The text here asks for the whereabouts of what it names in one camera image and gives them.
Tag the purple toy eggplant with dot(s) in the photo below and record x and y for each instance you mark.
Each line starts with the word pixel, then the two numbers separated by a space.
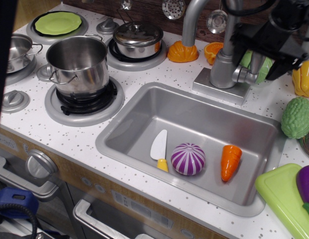
pixel 302 181

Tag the silver toy sink basin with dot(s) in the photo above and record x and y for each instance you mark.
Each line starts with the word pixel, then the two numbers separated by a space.
pixel 208 149

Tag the yellow toy bell pepper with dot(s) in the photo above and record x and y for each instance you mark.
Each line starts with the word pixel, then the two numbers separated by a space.
pixel 300 80

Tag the hanging steel slotted spoon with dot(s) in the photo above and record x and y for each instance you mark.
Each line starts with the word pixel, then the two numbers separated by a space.
pixel 173 9

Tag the silver stove knob front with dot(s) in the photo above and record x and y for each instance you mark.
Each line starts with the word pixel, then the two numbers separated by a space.
pixel 14 101

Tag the lidded steel saucepan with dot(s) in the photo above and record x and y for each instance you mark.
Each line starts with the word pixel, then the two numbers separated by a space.
pixel 138 39

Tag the green toy cabbage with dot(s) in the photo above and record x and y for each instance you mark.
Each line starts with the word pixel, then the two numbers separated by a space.
pixel 246 62

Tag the silver faucet lever handle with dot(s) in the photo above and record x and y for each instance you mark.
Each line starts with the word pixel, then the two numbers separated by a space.
pixel 256 63

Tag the silver oven dial knob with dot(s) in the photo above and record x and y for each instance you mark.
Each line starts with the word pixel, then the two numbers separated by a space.
pixel 39 165

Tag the silver stove knob back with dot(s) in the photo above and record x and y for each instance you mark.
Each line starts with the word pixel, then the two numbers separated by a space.
pixel 107 27

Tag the white toy knife yellow handle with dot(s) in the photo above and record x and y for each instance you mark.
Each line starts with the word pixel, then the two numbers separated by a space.
pixel 158 150

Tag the small steel pot left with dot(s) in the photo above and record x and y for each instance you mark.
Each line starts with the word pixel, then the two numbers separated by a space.
pixel 21 53

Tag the large steel pot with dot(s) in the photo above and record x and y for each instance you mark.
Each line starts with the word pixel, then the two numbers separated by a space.
pixel 78 66

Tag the silver oven door handle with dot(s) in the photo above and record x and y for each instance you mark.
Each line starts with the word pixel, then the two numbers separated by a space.
pixel 44 193

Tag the silver dishwasher door handle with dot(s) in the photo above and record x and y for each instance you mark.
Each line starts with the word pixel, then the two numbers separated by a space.
pixel 109 223

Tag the green cutting board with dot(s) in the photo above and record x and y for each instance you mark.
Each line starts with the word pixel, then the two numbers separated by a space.
pixel 279 190

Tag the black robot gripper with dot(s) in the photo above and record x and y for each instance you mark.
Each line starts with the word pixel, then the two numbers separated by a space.
pixel 268 40

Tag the orange toy pumpkin half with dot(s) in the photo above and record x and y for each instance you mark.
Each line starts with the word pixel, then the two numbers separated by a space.
pixel 180 54

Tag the silver toy faucet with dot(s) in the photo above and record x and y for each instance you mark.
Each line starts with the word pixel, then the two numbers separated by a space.
pixel 225 80

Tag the back right stove burner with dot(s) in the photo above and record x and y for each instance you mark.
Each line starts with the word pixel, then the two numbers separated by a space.
pixel 138 66

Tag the orange toy carrot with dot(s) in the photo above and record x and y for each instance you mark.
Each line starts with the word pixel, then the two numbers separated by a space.
pixel 231 156

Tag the front left stove burner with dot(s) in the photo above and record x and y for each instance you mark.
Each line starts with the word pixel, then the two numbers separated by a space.
pixel 17 76

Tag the green bumpy toy gourd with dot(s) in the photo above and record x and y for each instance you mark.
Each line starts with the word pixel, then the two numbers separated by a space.
pixel 295 118

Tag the silver stove knob middle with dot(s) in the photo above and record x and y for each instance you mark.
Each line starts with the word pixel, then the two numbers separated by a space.
pixel 46 74

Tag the stove burner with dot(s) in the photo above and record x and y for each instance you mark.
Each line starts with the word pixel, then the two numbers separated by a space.
pixel 17 76
pixel 138 66
pixel 85 112
pixel 48 40

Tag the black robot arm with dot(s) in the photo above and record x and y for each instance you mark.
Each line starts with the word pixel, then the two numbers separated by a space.
pixel 290 15

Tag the green toy plate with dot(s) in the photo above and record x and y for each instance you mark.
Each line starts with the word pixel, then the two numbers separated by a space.
pixel 57 23

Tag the back left stove burner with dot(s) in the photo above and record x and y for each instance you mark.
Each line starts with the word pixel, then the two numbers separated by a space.
pixel 48 40

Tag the blue clamp with cable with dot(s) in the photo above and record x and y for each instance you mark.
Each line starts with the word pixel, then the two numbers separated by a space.
pixel 19 204

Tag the purple striped toy onion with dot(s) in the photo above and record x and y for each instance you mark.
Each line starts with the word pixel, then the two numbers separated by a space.
pixel 188 159

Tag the silver stove knob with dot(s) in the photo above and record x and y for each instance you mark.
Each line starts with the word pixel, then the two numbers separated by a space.
pixel 14 101
pixel 107 27
pixel 46 74

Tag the hanging steel ladle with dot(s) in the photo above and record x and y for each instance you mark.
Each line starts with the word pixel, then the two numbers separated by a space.
pixel 217 20

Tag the front right stove burner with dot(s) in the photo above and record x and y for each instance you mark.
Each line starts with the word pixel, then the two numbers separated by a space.
pixel 85 112

